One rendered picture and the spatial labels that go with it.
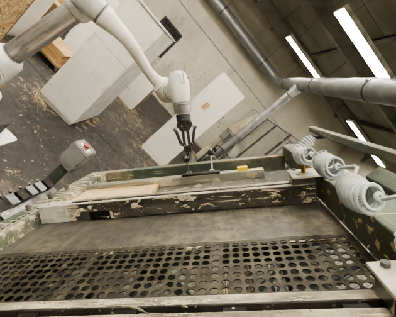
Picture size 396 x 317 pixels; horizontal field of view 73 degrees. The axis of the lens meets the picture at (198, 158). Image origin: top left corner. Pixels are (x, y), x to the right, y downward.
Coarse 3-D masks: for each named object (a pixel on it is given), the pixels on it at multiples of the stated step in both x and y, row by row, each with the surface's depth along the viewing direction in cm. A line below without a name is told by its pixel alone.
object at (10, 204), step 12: (36, 180) 144; (48, 180) 146; (12, 192) 127; (24, 192) 127; (36, 192) 133; (48, 192) 143; (0, 204) 119; (12, 204) 118; (24, 204) 126; (0, 216) 107
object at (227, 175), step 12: (252, 168) 138; (132, 180) 145; (144, 180) 142; (156, 180) 140; (168, 180) 139; (180, 180) 138; (192, 180) 137; (204, 180) 137; (216, 180) 136; (228, 180) 135
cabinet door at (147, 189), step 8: (152, 184) 139; (88, 192) 139; (96, 192) 138; (104, 192) 137; (112, 192) 135; (120, 192) 133; (128, 192) 131; (136, 192) 129; (144, 192) 127; (152, 192) 127
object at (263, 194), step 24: (312, 144) 91; (312, 168) 100; (168, 192) 105; (192, 192) 101; (216, 192) 98; (240, 192) 97; (264, 192) 96; (288, 192) 95; (312, 192) 95; (48, 216) 108; (72, 216) 107; (96, 216) 106; (120, 216) 104
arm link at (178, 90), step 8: (176, 72) 130; (184, 72) 132; (168, 80) 133; (176, 80) 130; (184, 80) 131; (168, 88) 134; (176, 88) 130; (184, 88) 131; (168, 96) 137; (176, 96) 131; (184, 96) 132
